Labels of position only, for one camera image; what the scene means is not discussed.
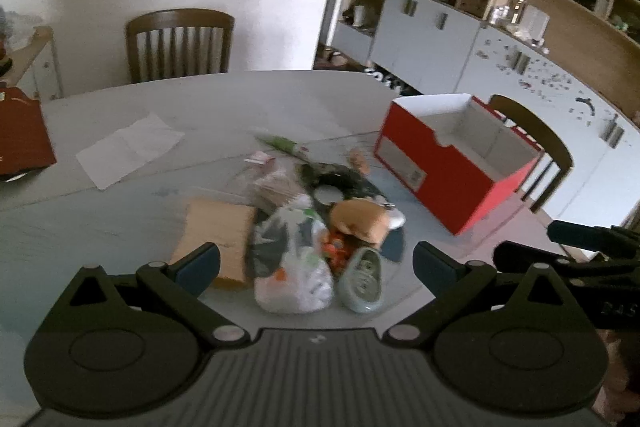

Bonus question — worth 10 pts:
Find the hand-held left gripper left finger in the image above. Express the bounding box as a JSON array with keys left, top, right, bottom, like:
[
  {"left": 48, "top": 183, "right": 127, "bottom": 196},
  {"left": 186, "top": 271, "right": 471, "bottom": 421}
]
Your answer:
[{"left": 37, "top": 242, "right": 251, "bottom": 349}]

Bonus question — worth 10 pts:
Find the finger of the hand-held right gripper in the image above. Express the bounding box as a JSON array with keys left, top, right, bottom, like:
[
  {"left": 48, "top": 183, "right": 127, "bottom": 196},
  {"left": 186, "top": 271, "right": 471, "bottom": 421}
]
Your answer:
[
  {"left": 492, "top": 241, "right": 601, "bottom": 280},
  {"left": 546, "top": 219, "right": 640, "bottom": 255}
]

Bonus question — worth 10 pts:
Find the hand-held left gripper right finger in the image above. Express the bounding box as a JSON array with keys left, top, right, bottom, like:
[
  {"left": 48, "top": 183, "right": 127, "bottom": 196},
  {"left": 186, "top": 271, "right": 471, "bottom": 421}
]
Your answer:
[{"left": 382, "top": 241, "right": 587, "bottom": 349}]

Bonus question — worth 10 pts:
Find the brown paper packet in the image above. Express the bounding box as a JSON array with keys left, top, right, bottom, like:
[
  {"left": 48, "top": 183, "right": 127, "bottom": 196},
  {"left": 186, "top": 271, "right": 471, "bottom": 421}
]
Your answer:
[{"left": 169, "top": 198, "right": 259, "bottom": 290}]

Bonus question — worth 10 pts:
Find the brown plush toy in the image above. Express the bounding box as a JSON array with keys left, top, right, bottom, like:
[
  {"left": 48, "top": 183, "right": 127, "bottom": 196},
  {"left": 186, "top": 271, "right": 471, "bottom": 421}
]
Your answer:
[{"left": 327, "top": 198, "right": 407, "bottom": 249}]

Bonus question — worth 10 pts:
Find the white plastic bag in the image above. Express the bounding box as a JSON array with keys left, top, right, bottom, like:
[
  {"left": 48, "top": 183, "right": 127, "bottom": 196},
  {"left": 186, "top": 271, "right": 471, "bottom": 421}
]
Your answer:
[{"left": 243, "top": 194, "right": 335, "bottom": 315}]

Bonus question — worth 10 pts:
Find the orange berry sprig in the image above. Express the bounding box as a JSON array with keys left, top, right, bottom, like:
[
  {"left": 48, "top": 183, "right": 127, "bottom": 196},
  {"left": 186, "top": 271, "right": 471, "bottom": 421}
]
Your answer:
[{"left": 322, "top": 229, "right": 353, "bottom": 275}]

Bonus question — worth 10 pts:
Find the red cardboard shoe box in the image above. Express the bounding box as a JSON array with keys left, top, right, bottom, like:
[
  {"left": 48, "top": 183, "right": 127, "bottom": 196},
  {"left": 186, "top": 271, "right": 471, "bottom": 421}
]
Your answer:
[{"left": 373, "top": 93, "right": 546, "bottom": 236}]

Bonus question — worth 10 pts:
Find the clear bag of cotton pads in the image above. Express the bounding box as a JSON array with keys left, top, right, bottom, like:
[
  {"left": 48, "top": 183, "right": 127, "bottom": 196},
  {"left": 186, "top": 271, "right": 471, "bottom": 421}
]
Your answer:
[{"left": 232, "top": 167, "right": 306, "bottom": 210}]

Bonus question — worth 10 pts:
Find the white round jar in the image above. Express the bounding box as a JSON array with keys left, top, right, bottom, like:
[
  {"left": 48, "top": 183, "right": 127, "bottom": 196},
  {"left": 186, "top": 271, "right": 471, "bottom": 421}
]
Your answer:
[{"left": 312, "top": 186, "right": 342, "bottom": 208}]

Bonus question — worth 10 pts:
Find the wooden round-back chair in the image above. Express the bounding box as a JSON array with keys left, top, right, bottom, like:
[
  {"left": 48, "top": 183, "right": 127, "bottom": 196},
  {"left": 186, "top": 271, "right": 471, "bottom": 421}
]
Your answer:
[{"left": 487, "top": 94, "right": 574, "bottom": 214}]

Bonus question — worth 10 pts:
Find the orange snack packet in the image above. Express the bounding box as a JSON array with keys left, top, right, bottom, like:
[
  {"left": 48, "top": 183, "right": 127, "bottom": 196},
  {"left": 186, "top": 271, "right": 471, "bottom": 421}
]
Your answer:
[{"left": 348, "top": 148, "right": 372, "bottom": 175}]

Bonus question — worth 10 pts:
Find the white paper sheet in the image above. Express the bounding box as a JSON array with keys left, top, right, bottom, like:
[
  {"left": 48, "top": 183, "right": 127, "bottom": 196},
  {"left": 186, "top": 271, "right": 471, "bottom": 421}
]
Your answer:
[{"left": 75, "top": 113, "right": 186, "bottom": 191}]

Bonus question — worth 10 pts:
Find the black snack packet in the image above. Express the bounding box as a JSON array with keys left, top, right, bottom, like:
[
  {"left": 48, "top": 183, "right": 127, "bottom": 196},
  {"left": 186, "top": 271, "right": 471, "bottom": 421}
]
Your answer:
[{"left": 298, "top": 163, "right": 368, "bottom": 195}]

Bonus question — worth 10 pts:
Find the green and white tube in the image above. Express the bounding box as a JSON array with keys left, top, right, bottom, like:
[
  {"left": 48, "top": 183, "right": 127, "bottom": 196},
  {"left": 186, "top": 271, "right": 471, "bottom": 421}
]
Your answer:
[{"left": 253, "top": 133, "right": 313, "bottom": 164}]

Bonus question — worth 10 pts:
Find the white low cabinet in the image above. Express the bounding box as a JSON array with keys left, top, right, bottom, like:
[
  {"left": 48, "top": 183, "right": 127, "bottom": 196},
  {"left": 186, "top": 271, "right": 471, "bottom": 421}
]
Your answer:
[{"left": 331, "top": 0, "right": 640, "bottom": 228}]

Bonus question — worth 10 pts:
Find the white canister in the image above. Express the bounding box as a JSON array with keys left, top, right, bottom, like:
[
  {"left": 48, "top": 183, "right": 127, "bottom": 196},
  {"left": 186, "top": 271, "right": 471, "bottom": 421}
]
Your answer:
[{"left": 522, "top": 5, "right": 551, "bottom": 45}]

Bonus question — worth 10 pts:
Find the wooden slat-back chair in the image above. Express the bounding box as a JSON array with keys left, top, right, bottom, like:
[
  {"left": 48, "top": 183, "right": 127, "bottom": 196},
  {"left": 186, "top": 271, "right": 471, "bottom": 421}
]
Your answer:
[{"left": 125, "top": 8, "right": 236, "bottom": 84}]

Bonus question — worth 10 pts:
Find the white sideboard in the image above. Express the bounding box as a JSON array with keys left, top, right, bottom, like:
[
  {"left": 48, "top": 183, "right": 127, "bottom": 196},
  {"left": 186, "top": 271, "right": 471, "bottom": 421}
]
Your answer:
[{"left": 0, "top": 25, "right": 63, "bottom": 102}]

